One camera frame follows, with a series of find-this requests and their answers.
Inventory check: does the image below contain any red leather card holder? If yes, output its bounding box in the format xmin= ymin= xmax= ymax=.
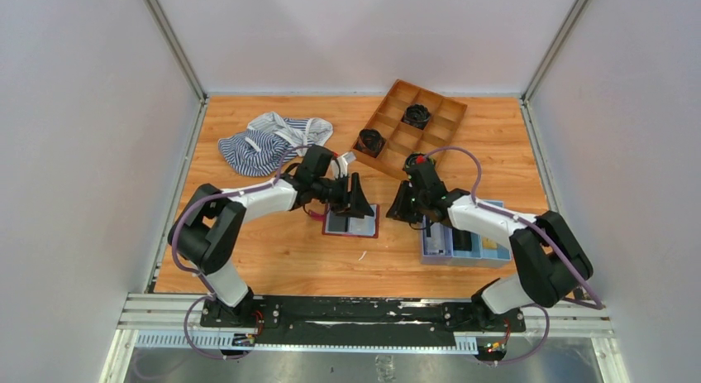
xmin=303 ymin=203 xmax=379 ymax=238

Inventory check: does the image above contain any dark VIP credit card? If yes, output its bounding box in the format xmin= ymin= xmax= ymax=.
xmin=451 ymin=228 xmax=473 ymax=254

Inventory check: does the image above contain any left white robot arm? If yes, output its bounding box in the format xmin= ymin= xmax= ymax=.
xmin=168 ymin=145 xmax=375 ymax=309

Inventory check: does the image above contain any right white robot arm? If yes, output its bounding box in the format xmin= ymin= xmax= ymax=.
xmin=398 ymin=154 xmax=594 ymax=315

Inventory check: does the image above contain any silver item in organizer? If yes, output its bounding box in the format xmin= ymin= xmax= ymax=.
xmin=423 ymin=223 xmax=446 ymax=256

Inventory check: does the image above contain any black yellow rolled belt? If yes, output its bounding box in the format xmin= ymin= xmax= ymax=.
xmin=403 ymin=153 xmax=435 ymax=170

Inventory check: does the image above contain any blue plastic organizer box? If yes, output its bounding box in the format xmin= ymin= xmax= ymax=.
xmin=419 ymin=224 xmax=512 ymax=269

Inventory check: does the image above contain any striped blue white cloth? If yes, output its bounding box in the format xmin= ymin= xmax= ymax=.
xmin=217 ymin=112 xmax=334 ymax=177

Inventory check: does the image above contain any black rolled belt left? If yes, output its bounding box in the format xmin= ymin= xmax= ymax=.
xmin=354 ymin=128 xmax=386 ymax=158

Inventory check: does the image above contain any wooden compartment tray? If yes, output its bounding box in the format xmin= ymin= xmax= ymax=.
xmin=352 ymin=79 xmax=468 ymax=180

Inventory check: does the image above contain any gold item in organizer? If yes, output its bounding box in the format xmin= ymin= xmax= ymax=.
xmin=481 ymin=237 xmax=499 ymax=250

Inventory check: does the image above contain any black rolled belt top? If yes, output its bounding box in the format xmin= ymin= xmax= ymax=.
xmin=401 ymin=103 xmax=432 ymax=130

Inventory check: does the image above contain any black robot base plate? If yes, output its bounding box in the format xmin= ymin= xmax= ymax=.
xmin=200 ymin=295 xmax=526 ymax=347

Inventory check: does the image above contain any white slotted cable duct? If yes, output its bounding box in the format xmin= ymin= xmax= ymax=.
xmin=134 ymin=332 xmax=479 ymax=354

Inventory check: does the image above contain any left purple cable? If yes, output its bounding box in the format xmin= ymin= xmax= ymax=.
xmin=170 ymin=143 xmax=313 ymax=361

